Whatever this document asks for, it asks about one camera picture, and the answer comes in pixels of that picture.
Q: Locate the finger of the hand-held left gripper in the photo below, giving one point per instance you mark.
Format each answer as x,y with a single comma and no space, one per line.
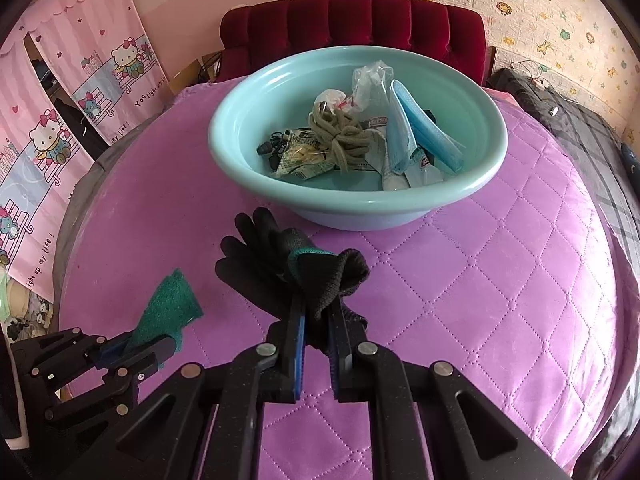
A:
114,352
157,355

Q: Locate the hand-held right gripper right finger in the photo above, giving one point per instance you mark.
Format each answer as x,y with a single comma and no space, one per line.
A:
336,355

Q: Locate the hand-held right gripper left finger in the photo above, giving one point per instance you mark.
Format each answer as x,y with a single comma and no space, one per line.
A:
298,345

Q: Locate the green scouring pad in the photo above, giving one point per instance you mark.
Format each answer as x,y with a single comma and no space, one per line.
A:
165,305

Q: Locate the black work glove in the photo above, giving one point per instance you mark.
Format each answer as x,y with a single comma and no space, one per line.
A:
265,235
245,275

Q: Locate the snack packet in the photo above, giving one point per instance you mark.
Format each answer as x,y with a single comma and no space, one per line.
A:
300,157

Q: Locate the white green packet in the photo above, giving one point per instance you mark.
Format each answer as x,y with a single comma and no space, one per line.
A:
397,175

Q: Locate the teal plastic basin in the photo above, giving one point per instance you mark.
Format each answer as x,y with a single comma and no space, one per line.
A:
240,160

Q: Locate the blue face mask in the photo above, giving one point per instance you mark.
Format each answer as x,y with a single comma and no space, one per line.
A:
400,135
435,140

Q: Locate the white plastic bag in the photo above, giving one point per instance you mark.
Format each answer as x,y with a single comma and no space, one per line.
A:
332,100

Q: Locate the clear plastic bag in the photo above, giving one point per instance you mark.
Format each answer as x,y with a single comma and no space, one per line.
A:
372,82

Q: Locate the purple quilted mat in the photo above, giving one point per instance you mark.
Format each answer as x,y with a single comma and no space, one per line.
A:
450,285

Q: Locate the grey table cloth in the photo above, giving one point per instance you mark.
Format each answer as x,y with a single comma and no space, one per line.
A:
75,220

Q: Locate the pink cartoon cat curtain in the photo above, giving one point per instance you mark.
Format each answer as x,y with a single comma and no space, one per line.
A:
100,60
40,170

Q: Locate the red velvet sofa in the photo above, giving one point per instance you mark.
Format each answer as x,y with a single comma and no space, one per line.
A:
350,20

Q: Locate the navy star print pillow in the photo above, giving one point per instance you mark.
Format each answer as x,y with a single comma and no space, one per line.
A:
631,156

